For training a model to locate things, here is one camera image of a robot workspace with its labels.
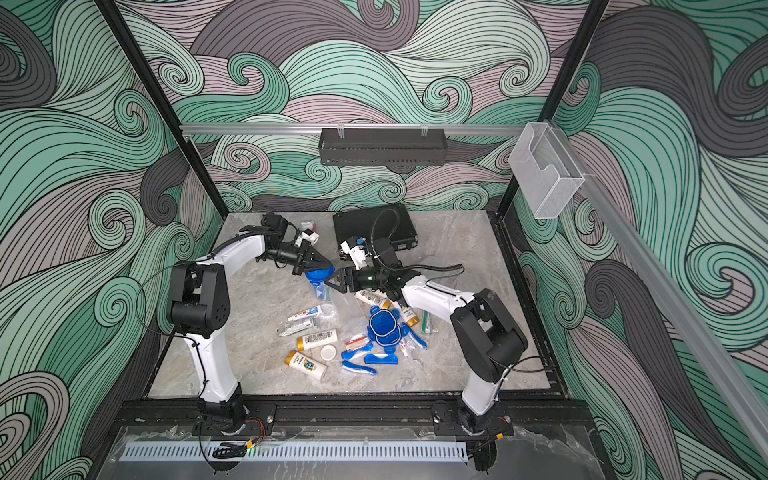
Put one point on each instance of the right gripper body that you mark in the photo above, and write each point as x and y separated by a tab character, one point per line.
370	278

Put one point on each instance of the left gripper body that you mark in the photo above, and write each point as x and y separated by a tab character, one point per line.
291	256

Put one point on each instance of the blue-lid container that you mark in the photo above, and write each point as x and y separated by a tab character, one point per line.
327	312
316	279

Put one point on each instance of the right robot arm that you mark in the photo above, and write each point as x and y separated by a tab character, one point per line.
490	339

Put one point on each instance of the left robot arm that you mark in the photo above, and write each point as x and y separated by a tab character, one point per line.
199	307

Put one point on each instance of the small pink-capped bottle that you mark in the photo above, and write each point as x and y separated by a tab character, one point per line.
308	227

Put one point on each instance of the black hard case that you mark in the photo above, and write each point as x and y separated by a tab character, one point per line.
392	221

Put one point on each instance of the red white small packet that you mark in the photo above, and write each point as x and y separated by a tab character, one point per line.
356	342

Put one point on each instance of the toothpaste and brush packet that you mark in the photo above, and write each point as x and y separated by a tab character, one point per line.
410	342

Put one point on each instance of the green toothbrush in wrapper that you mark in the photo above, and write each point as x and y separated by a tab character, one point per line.
427	325

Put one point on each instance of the round white soap disc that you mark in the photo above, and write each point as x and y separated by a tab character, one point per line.
328	353

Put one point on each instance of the yellow-cap bottle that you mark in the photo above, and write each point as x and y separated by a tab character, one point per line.
299	361
316	339

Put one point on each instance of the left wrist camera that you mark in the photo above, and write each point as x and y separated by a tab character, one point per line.
278	231

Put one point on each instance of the black wall shelf tray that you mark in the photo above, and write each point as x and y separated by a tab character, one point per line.
399	147

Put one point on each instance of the white slotted cable duct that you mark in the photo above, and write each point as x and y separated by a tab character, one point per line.
299	451

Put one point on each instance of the clear acrylic wall holder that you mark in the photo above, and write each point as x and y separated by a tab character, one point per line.
544	164

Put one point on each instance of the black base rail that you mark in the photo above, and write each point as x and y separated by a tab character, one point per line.
272	414

